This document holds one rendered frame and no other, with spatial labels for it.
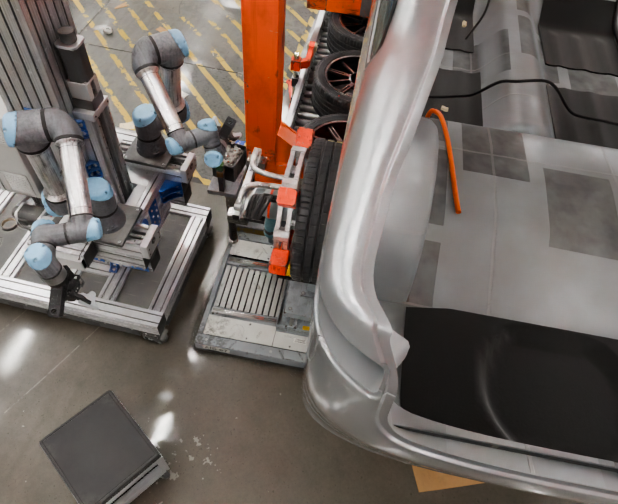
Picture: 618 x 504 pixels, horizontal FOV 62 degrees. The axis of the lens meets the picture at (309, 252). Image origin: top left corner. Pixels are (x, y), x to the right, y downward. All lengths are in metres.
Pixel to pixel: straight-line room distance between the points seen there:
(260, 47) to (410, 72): 1.01
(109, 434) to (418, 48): 1.94
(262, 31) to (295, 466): 2.01
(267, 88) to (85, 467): 1.83
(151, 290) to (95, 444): 0.87
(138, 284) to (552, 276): 2.06
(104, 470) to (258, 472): 0.72
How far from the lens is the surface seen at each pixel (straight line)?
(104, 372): 2.99
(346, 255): 1.24
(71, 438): 2.54
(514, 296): 2.23
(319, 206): 2.04
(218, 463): 2.73
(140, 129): 2.61
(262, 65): 2.46
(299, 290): 2.85
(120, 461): 2.45
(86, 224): 1.87
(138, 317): 2.83
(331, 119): 3.40
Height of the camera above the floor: 2.64
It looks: 53 degrees down
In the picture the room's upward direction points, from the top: 7 degrees clockwise
